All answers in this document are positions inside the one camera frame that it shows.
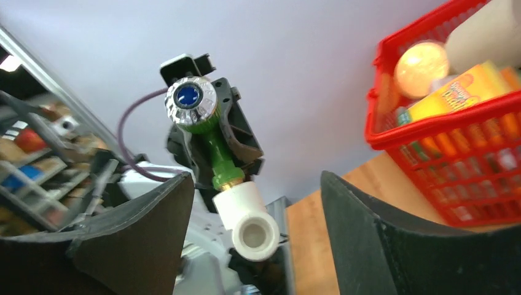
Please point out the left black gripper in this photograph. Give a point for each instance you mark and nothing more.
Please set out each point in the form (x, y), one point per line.
(188, 150)

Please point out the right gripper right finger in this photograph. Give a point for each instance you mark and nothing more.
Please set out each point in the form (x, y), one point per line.
(380, 249)

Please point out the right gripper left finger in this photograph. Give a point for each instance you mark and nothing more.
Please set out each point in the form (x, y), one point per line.
(134, 248)

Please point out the green water faucet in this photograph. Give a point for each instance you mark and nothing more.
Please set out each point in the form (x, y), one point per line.
(192, 104)

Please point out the white pipe elbow fitting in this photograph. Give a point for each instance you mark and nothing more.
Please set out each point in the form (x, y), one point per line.
(255, 234)

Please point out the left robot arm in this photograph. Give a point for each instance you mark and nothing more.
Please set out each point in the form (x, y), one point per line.
(213, 266)

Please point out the background storage shelves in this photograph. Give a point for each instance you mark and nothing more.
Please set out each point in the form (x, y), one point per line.
(54, 170)

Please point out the red plastic shopping basket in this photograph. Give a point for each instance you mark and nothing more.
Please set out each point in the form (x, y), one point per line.
(466, 163)

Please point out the orange round sponge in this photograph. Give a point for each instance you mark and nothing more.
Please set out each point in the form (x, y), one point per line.
(419, 66)

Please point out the yellow orange snack packet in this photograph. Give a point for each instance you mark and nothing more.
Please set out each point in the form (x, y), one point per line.
(479, 84)

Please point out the brown cardboard box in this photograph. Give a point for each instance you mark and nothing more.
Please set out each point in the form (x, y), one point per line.
(491, 34)

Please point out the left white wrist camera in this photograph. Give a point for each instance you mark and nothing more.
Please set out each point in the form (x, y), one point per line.
(185, 65)

